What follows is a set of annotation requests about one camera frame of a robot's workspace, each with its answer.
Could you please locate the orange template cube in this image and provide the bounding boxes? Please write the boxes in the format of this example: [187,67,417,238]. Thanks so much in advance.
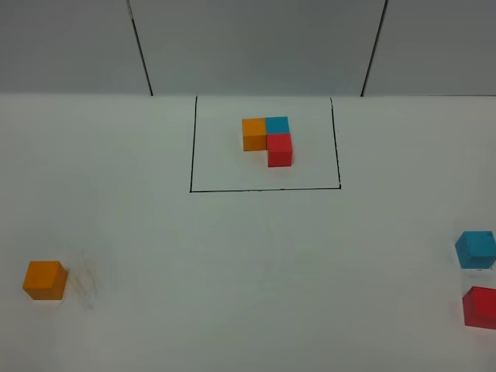
[242,118,267,151]

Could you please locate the blue template cube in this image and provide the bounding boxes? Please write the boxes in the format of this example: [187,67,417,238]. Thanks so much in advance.
[265,116,290,135]

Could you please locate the red template cube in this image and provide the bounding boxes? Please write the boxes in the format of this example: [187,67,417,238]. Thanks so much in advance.
[267,133,293,167]

